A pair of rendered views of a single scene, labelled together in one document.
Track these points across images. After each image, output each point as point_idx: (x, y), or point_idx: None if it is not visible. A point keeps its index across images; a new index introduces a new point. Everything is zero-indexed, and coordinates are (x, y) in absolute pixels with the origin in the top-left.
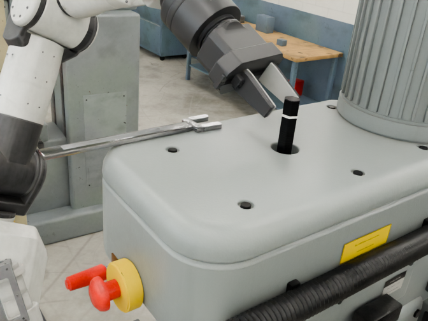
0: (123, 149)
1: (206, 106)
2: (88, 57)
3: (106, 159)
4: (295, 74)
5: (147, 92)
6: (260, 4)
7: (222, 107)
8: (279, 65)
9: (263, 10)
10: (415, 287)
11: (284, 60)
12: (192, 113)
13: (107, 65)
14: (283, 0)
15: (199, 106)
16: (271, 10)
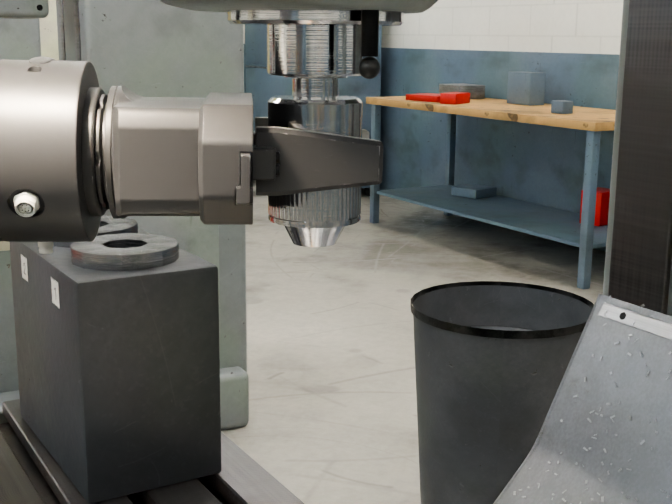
0: None
1: (412, 256)
2: (135, 32)
3: None
4: (595, 158)
5: (289, 240)
6: (515, 60)
7: (446, 257)
8: (564, 174)
9: (521, 70)
10: None
11: (573, 160)
12: (380, 267)
13: (174, 54)
14: (559, 42)
15: (397, 256)
16: (537, 67)
